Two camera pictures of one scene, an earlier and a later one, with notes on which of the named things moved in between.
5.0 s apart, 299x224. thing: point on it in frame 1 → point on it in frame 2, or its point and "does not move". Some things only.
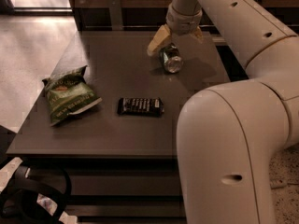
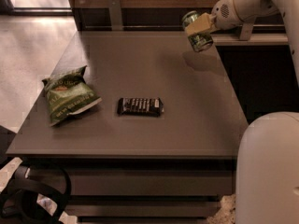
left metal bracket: x=116 y=18 does not move
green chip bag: x=67 y=93 does not move
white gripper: x=183 y=23 → x=222 y=14
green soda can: x=171 y=59 → x=199 y=41
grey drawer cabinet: x=110 y=120 does not move
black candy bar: x=140 y=106 does not move
